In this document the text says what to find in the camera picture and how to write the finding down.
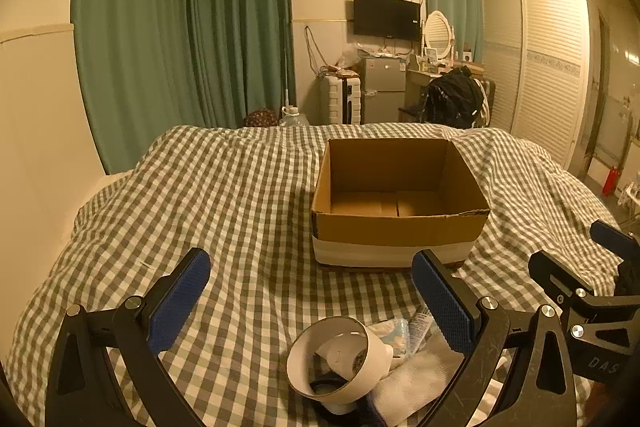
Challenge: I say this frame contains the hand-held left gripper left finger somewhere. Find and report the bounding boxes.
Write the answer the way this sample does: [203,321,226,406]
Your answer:
[45,248,211,427]

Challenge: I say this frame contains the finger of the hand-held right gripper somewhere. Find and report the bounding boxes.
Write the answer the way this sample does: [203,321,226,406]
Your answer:
[528,249,617,309]
[589,219,640,295]

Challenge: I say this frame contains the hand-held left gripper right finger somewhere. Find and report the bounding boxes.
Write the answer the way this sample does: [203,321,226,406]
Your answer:
[411,249,585,427]

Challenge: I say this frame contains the paper leaflet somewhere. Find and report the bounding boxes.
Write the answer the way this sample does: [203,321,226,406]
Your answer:
[407,304,436,353]

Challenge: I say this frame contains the white tissue pack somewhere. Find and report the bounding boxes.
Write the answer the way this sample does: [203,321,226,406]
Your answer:
[372,318,411,358]

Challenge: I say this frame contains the white sock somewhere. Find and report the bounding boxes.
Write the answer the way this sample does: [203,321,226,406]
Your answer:
[372,337,473,425]

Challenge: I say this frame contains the white bladeless ring fan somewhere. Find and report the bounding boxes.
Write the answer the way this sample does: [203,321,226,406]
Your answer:
[286,316,396,415]

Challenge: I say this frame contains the brown cardboard box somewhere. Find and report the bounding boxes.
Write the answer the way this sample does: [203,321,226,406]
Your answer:
[310,138,491,270]

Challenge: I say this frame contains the red fire extinguisher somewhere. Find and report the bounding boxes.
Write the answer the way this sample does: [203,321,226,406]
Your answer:
[601,167,621,196]

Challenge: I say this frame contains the green white checked blanket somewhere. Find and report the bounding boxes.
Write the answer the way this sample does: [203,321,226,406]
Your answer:
[0,124,631,427]

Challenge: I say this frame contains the white louvered wardrobe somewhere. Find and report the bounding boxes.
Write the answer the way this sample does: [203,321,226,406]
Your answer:
[480,0,593,168]

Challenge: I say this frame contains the brown patterned bag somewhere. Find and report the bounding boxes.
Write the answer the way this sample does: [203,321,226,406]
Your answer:
[244,108,278,128]

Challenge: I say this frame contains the clear water jug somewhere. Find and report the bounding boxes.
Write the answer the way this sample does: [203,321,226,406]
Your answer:
[280,106,308,128]

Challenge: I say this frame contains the silver mini fridge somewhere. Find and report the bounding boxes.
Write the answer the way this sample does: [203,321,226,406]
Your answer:
[357,57,407,125]

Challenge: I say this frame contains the wooden dressing table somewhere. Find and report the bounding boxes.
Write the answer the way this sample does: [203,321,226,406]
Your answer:
[406,62,485,90]

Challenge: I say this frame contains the white suitcase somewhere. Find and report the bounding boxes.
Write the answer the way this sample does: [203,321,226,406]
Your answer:
[320,74,362,125]

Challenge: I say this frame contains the clear plastic bag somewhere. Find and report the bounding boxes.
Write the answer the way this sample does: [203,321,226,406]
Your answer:
[340,47,371,70]

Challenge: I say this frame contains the white oval vanity mirror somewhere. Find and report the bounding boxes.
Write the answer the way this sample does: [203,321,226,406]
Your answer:
[422,10,457,60]

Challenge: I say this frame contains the wall cable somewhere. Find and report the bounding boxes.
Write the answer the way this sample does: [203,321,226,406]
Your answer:
[305,26,326,72]

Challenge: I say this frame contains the black wall television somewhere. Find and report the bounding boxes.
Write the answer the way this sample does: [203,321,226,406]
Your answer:
[352,0,422,42]

